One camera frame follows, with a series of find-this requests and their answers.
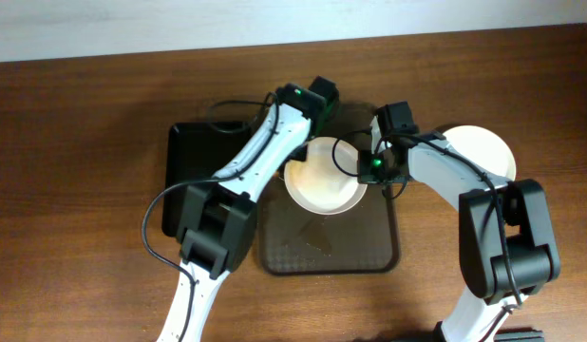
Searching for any black rectangular tray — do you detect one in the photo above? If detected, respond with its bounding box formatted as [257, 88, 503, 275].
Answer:
[161, 123, 251, 238]

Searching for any white plate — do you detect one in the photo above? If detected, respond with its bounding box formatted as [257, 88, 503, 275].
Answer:
[283, 137, 368, 216]
[443, 125, 517, 181]

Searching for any brown plastic serving tray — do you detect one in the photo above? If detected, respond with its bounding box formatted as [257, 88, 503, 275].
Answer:
[257, 102, 400, 276]

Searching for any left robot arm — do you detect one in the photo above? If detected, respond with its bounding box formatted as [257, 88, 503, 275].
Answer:
[158, 76, 339, 342]

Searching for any black base bracket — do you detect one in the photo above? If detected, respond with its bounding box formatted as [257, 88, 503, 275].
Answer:
[431, 322, 545, 342]

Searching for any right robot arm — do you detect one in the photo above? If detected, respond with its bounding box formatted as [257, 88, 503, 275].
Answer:
[357, 102, 561, 341]

